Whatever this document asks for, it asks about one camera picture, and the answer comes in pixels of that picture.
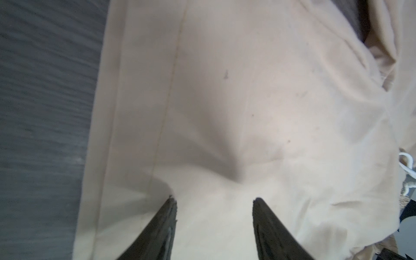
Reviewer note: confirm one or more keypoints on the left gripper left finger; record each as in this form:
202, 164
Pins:
156, 240

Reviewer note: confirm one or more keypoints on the beige shorts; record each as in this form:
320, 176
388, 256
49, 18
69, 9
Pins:
216, 103

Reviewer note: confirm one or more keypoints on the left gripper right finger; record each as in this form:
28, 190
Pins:
273, 240

